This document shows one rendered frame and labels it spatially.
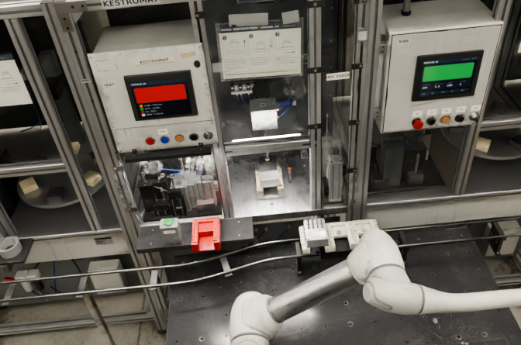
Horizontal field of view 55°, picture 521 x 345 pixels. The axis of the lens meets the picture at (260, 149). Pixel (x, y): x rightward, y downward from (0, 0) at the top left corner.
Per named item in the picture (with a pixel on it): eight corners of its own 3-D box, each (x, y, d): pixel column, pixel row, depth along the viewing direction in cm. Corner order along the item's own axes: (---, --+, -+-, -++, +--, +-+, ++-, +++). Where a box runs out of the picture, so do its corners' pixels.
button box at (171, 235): (164, 246, 227) (159, 228, 220) (166, 232, 233) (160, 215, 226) (181, 244, 227) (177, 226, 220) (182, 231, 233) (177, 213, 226)
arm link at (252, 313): (220, 344, 193) (222, 296, 211) (247, 360, 201) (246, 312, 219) (393, 259, 165) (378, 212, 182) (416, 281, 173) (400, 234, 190)
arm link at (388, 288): (429, 301, 159) (416, 267, 170) (376, 294, 156) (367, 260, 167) (412, 324, 167) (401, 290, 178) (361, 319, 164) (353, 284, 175)
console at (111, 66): (117, 157, 206) (84, 58, 178) (127, 118, 229) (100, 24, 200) (218, 147, 207) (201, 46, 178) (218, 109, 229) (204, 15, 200)
